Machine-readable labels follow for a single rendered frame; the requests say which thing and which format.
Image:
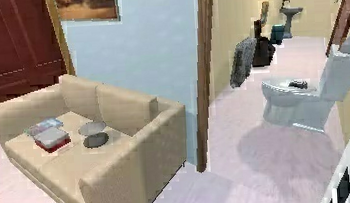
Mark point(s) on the dark brown wooden commode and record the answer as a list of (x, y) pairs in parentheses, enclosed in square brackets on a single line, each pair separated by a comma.
[(263, 48)]

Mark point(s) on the beige sofa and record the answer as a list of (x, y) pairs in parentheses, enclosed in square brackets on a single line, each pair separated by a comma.
[(129, 152)]

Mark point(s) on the grey hanging towel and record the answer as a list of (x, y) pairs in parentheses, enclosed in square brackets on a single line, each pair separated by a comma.
[(242, 62)]

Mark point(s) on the grey bowl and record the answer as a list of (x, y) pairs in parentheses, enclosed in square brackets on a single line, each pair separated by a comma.
[(93, 134)]

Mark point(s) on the teal bin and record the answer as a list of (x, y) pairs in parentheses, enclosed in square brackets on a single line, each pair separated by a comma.
[(276, 33)]

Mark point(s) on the small black object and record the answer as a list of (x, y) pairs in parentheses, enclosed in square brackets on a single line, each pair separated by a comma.
[(298, 84)]

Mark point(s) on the white toilet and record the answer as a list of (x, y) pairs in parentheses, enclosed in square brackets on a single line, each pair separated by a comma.
[(303, 96)]

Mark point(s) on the red and grey book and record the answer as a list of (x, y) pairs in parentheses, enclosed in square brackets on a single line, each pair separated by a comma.
[(51, 138)]

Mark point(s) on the framed brown picture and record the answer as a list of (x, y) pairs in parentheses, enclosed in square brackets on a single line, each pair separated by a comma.
[(88, 5)]

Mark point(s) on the pale blue magazine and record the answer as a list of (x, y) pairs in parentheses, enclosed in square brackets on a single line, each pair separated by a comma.
[(42, 125)]

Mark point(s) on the dark red wooden door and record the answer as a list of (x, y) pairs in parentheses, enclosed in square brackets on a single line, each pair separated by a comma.
[(13, 41)]

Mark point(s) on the grey bottle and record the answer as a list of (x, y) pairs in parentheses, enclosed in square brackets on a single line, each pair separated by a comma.
[(349, 43)]

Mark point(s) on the grey pedestal sink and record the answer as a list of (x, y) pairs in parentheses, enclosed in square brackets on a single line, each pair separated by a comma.
[(290, 16)]

